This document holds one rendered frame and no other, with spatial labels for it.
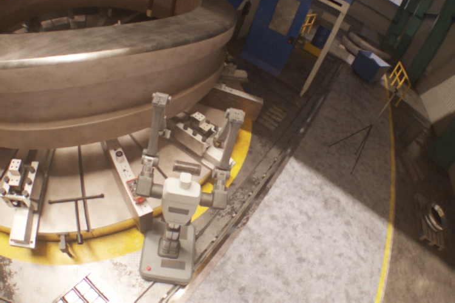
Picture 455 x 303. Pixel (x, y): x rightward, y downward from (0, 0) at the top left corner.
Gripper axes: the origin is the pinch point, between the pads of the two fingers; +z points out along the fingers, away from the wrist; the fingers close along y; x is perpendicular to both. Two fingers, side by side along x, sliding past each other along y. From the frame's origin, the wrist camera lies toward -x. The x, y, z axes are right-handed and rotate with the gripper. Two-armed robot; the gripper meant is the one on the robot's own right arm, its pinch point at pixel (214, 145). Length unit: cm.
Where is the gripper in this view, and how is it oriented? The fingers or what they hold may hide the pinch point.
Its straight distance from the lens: 202.6
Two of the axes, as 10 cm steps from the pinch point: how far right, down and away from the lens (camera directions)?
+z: -2.4, 2.7, 9.3
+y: -9.6, -2.0, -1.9
